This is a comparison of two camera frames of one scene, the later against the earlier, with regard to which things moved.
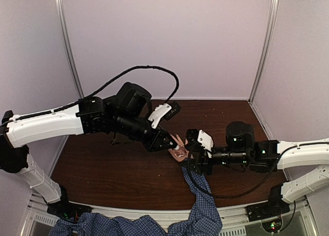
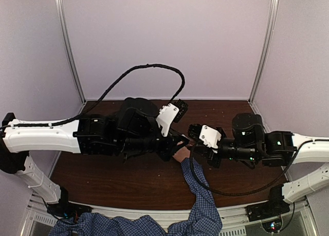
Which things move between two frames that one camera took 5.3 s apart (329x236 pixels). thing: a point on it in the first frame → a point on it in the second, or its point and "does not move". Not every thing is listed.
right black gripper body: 203,158 → 212,160
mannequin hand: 182,152 does not move
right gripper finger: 194,165 → 202,151
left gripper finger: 168,141 → 178,135
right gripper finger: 193,146 does not move
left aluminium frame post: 59,2 does not move
